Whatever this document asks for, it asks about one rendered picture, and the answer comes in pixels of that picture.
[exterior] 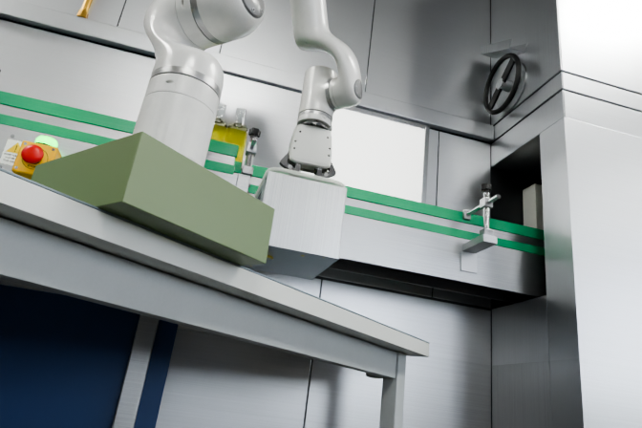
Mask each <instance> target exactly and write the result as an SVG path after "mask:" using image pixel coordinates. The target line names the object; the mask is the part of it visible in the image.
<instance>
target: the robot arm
mask: <svg viewBox="0 0 642 428"><path fill-rule="evenodd" d="M289 4H290V12H291V20H292V28H293V36H294V40H295V43H296V46H297V47H298V48H299V49H300V50H303V51H309V52H324V53H328V54H330V55H331V56H332V57H333V59H334V60H335V63H336V66H337V71H338V76H337V73H336V72H335V71H334V70H333V69H331V68H329V67H326V66H312V67H310V68H308V69H307V70H306V72H305V77H304V83H303V89H302V95H301V101H300V107H299V113H298V119H297V126H296V127H295V129H294V131H293V134H292V137H291V140H290V144H289V151H288V153H287V154H286V155H285V156H284V157H283V158H282V159H281V160H280V162H279V164H280V165H281V166H282V167H283V168H286V169H289V170H294V171H298V172H299V171H303V172H308V173H312V174H314V175H315V176H320V177H324V178H331V177H334V176H335V174H336V171H335V169H334V167H333V164H332V133H331V130H332V116H333V114H334V112H335V111H337V110H340V109H345V108H350V107H354V106H356V105H357V104H359V103H360V101H361V99H362V82H361V74H360V69H359V65H358V61H357V59H356V56H355V55H354V53H353V51H352V50H351V49H350V48H349V47H348V46H347V45H346V44H345V43H343V42H342V41H341V40H339V39H338V38H336V37H335V36H334V35H332V34H331V32H330V30H329V25H328V16H327V5H326V0H289ZM265 10H266V6H265V0H153V1H152V3H151V4H150V6H149V7H148V9H147V11H146V13H145V15H144V21H143V26H144V29H145V32H146V34H147V36H148V38H149V40H150V42H151V43H152V45H153V48H154V51H155V56H156V62H155V65H154V68H153V71H152V74H151V77H150V80H149V83H148V86H147V89H146V93H145V96H144V99H143V102H142V104H141V107H140V111H139V116H138V119H137V122H136V126H135V129H134V132H133V135H134V134H136V133H139V132H144V133H146V134H148V135H149V136H151V137H153V138H154V139H157V140H158V141H160V142H162V143H164V144H165V145H167V146H169V147H170V148H172V149H174V150H175V151H177V152H179V153H181V154H182V155H184V156H186V157H187V158H189V159H191V160H192V161H194V162H196V163H197V164H199V165H201V166H202V167H204V163H205V159H206V155H207V151H208V147H209V143H210V140H211V136H212V131H213V127H214V123H215V119H216V116H217V112H218V108H219V103H220V99H221V95H222V91H223V87H224V72H223V69H222V66H221V65H220V63H219V62H218V60H217V59H216V58H215V57H214V56H213V55H211V54H210V53H207V52H205V50H206V49H208V48H212V47H215V46H218V45H222V44H225V43H228V42H231V41H235V40H238V39H241V38H244V37H246V36H248V35H250V34H251V33H253V32H254V31H255V30H256V29H257V28H258V27H259V26H260V24H261V23H262V21H263V18H264V16H265ZM328 170H329V172H328Z"/></svg>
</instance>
